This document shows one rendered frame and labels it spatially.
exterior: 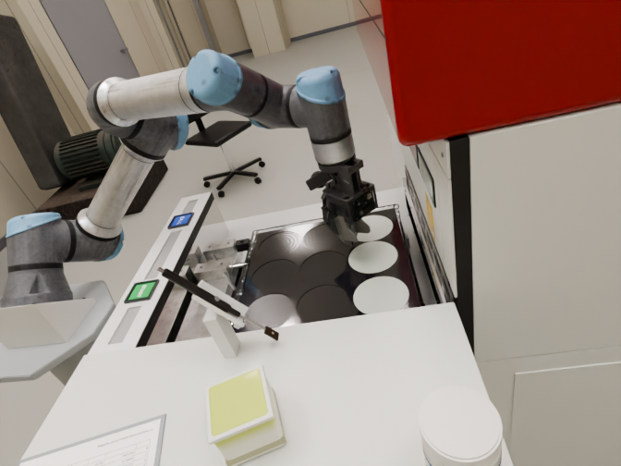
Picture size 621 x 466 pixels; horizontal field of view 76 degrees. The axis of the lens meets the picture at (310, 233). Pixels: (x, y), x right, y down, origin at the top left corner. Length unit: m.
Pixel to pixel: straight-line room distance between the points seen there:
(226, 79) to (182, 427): 0.49
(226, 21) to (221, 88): 9.81
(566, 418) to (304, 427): 0.55
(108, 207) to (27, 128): 3.16
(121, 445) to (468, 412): 0.44
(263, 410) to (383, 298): 0.34
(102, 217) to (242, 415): 0.81
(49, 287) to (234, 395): 0.74
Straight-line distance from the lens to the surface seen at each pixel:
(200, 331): 0.84
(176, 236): 1.02
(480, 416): 0.41
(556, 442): 1.01
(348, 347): 0.59
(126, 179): 1.10
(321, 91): 0.66
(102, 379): 0.75
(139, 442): 0.63
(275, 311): 0.77
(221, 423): 0.49
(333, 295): 0.76
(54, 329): 1.13
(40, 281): 1.17
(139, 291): 0.88
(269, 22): 9.33
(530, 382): 0.81
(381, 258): 0.81
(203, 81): 0.63
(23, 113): 4.28
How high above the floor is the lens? 1.42
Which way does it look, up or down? 34 degrees down
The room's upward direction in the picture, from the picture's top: 17 degrees counter-clockwise
